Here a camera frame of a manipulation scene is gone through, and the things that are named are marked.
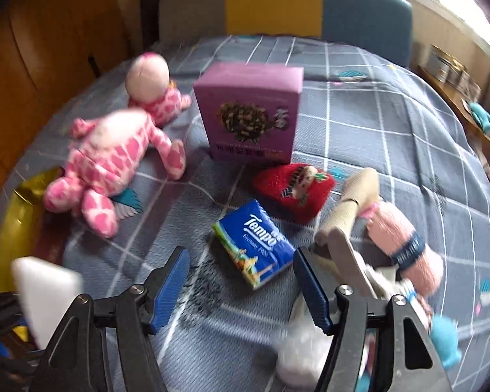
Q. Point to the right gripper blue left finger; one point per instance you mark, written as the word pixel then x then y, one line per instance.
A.
pixel 164 286

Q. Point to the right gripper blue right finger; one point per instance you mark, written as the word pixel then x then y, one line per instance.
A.
pixel 318 289

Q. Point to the blue Tempo tissue pack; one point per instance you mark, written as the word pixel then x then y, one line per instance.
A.
pixel 253 242

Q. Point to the red Santa sock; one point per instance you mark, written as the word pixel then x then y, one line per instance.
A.
pixel 300 188

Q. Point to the beige sock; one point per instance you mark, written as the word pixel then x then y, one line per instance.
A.
pixel 359 192

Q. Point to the purple cardboard box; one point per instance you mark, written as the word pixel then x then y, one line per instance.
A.
pixel 250 110

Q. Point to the white plastic bag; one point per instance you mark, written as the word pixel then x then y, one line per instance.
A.
pixel 302 349

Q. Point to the pink rolled towel with band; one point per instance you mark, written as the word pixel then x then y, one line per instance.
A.
pixel 392 232

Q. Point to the blue plush toy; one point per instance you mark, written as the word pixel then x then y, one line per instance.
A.
pixel 443 334

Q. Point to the yellow gold bag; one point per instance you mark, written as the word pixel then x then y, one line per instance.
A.
pixel 21 225

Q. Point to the large pink giraffe plush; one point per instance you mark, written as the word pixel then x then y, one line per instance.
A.
pixel 104 163

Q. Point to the grey checked bed quilt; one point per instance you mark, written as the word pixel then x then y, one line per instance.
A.
pixel 357 110

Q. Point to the small pink giraffe plush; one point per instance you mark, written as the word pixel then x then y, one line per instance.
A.
pixel 149 86

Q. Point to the wooden desk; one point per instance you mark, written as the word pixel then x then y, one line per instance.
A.
pixel 457 103

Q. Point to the teal plush on desk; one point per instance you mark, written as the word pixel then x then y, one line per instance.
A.
pixel 481 117

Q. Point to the metal tin can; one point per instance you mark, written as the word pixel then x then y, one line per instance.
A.
pixel 443 66

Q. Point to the yellow blue grey headboard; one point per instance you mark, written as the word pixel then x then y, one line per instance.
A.
pixel 383 27

